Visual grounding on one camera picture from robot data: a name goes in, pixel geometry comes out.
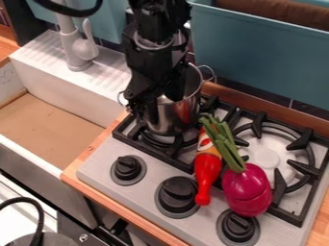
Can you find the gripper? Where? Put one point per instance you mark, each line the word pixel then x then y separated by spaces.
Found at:
pixel 152 64

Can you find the silver pot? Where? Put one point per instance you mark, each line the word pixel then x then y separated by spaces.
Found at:
pixel 171 117

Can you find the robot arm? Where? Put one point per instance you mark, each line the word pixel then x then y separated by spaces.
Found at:
pixel 158 16

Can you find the toy stove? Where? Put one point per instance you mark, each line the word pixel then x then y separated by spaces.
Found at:
pixel 171 179

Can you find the red toy bottle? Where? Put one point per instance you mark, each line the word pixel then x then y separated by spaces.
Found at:
pixel 207 169

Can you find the tap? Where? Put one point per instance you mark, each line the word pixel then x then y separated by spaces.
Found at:
pixel 79 48

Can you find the toy sink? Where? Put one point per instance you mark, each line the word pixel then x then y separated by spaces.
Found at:
pixel 47 128

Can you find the red toy radish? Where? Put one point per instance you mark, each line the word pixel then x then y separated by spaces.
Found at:
pixel 246 189

